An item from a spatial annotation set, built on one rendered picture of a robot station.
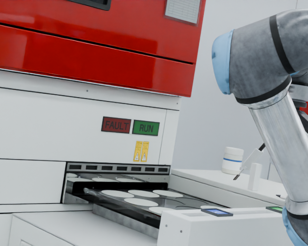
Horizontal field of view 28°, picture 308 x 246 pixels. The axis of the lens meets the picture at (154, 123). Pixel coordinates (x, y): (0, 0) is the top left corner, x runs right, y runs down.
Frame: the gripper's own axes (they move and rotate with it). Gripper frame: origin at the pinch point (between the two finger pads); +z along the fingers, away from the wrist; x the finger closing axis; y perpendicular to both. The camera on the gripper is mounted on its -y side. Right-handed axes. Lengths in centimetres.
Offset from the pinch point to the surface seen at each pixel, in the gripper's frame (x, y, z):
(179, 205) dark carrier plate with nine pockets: 5.8, 32.4, 15.8
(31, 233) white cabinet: 47, 46, 27
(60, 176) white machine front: 33, 58, 13
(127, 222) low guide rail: 20.0, 38.3, 22.4
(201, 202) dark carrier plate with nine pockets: -6.7, 35.0, 15.8
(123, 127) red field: 11, 58, -4
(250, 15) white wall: -222, 212, -84
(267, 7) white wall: -241, 213, -95
